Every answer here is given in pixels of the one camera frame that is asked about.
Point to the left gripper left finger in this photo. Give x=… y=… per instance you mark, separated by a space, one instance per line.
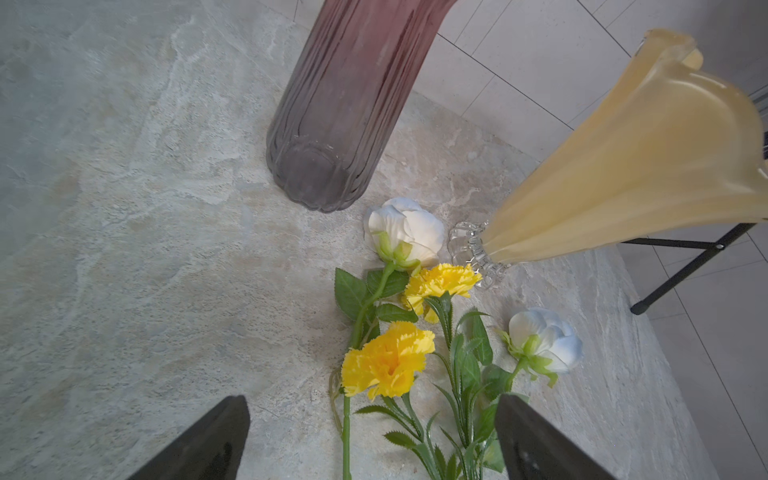
x=212 y=448

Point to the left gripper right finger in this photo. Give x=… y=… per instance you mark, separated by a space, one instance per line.
x=533 y=448

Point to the purple glass vase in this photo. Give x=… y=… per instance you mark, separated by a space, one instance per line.
x=345 y=96

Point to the yellow carnation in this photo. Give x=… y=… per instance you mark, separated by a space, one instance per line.
x=387 y=367
x=463 y=350

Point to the black music stand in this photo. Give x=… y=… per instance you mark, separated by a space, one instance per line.
x=709 y=250

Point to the yellow glass vase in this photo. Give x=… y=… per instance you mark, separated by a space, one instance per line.
x=669 y=147

